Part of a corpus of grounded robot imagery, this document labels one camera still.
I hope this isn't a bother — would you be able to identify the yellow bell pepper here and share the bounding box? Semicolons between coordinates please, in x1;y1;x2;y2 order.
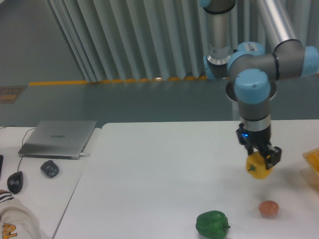
246;151;273;179

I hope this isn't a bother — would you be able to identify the person's cream sleeved forearm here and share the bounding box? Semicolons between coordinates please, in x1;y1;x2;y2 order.
0;190;41;239

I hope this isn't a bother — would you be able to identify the brown egg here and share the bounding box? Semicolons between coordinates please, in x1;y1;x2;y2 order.
258;200;279;218

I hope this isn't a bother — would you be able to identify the dark grey power adapter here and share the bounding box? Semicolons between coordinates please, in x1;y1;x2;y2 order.
40;160;59;178

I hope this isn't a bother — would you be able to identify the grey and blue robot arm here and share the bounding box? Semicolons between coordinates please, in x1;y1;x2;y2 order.
199;0;319;170

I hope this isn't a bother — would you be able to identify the yellow plastic basket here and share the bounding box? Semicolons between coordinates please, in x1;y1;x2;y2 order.
303;148;319;175

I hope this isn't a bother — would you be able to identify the white folding partition screen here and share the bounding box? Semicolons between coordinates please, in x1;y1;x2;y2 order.
47;0;319;82

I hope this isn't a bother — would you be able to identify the silver closed laptop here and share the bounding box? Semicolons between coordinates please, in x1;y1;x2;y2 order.
18;120;97;159

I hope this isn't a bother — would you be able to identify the black keyboard edge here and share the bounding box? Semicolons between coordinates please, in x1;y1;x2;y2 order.
0;155;4;177

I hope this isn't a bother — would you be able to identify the black mouse cable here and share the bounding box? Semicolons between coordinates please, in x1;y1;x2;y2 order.
0;125;37;173

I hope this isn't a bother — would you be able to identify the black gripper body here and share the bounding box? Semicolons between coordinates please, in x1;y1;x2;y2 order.
236;123;271;151

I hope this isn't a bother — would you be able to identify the green bell pepper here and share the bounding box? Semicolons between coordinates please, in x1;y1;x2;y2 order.
195;211;230;239

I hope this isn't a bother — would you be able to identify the black computer mouse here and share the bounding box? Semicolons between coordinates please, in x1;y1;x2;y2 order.
7;171;24;194

